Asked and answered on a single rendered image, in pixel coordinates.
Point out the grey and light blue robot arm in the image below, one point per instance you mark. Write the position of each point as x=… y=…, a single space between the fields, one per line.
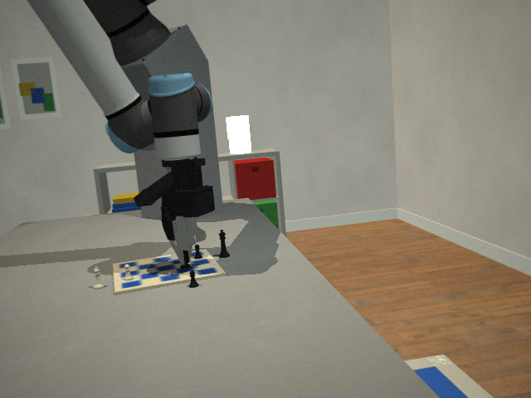
x=176 y=104

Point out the black rook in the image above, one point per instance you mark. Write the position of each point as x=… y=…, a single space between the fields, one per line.
x=186 y=266

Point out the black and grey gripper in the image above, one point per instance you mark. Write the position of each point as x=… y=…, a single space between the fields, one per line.
x=187 y=198

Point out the black pawn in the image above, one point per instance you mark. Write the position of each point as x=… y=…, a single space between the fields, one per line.
x=197 y=256
x=193 y=283

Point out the blue and cream chessboard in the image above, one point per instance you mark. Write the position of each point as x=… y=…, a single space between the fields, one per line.
x=163 y=271

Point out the black king chess piece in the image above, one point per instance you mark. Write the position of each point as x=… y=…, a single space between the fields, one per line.
x=224 y=252

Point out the white pawn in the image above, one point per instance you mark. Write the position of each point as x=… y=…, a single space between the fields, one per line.
x=128 y=275

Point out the white bishop chess piece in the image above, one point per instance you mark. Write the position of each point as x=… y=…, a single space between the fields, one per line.
x=98 y=284

